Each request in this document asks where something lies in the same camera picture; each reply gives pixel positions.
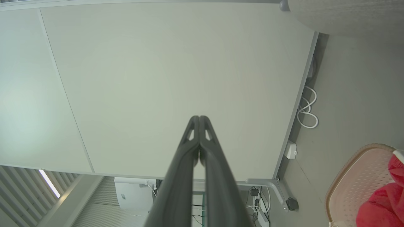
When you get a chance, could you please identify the white power adapter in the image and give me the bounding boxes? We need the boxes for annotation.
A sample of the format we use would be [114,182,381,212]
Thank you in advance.
[284,140,298,160]

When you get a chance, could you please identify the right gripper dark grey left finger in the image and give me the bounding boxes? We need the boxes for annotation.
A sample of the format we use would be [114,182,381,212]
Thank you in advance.
[144,116,200,227]

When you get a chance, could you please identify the beige perforated laundry basket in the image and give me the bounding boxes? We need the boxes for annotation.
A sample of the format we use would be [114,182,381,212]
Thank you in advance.
[325,143,404,227]

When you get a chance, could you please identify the white power strip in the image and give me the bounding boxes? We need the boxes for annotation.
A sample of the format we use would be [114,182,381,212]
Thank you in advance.
[257,209,270,227]

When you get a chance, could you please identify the grey desk frame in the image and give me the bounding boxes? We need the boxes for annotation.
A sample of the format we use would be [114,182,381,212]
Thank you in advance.
[245,32,319,212]

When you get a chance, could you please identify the white box appliance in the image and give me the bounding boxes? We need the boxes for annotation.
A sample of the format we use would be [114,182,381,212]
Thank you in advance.
[114,177,157,210]

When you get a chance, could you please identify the red and white shirt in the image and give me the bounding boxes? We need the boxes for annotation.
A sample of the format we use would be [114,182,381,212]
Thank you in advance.
[356,154,404,227]

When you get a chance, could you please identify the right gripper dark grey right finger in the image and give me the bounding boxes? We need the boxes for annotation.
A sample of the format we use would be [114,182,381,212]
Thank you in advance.
[199,116,253,227]

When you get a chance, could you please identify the white coiled cable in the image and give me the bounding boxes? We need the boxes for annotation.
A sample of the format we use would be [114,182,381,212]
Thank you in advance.
[296,85,319,129]

